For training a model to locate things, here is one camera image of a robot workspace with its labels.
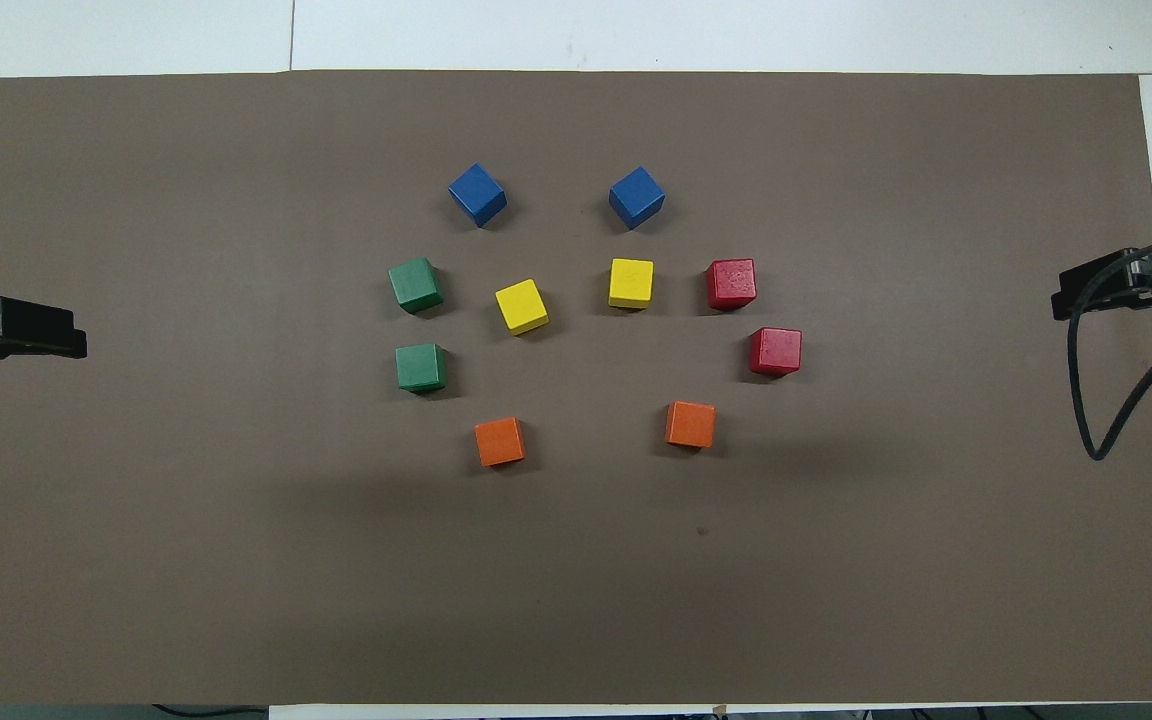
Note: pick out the red wooden block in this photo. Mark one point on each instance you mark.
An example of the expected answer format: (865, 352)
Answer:
(731, 284)
(775, 351)

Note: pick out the green wooden block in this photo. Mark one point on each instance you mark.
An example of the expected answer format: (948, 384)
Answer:
(421, 367)
(415, 285)

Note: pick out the brown table mat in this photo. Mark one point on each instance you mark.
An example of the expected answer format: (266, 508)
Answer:
(236, 550)

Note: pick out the orange wooden block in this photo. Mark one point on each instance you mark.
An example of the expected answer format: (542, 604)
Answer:
(499, 441)
(690, 424)

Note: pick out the blue wooden block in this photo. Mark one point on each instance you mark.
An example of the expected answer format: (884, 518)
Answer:
(636, 197)
(477, 194)

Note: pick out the yellow wooden block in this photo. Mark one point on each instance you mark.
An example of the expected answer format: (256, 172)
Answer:
(631, 283)
(521, 306)

